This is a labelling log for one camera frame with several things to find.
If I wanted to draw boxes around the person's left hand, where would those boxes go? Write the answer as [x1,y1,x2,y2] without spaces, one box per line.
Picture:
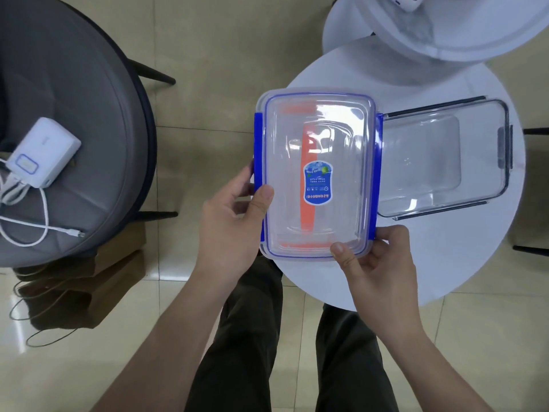
[196,165,275,283]

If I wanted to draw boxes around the person's right hand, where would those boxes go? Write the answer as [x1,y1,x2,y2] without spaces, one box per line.
[330,225,421,335]

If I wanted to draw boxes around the clear food container blue clips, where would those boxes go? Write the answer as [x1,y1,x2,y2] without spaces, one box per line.
[252,87,381,262]

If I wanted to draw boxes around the person's right forearm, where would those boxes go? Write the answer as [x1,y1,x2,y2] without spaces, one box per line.
[365,315,522,412]

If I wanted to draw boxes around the person's left forearm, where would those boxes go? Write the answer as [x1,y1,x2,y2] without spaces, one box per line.
[88,270,254,412]

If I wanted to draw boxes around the person's dark trousers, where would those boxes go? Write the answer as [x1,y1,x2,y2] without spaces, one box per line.
[184,253,399,412]

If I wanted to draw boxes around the white round side table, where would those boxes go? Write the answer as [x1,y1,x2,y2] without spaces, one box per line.
[270,36,527,314]

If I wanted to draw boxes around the clear container dark rim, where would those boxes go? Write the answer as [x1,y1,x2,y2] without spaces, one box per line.
[377,97,514,221]

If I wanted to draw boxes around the brown paper bag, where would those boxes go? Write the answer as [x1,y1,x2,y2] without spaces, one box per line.
[9,219,147,348]

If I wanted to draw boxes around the grey round cushioned chair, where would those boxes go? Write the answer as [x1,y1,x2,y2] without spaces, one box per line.
[0,0,178,268]

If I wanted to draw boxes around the white power bank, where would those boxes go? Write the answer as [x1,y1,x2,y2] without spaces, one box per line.
[6,117,82,189]

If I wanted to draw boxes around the white device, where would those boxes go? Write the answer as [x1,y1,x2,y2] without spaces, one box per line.
[384,0,429,12]

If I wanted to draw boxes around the white charging cable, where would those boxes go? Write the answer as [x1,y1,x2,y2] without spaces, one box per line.
[0,156,85,247]

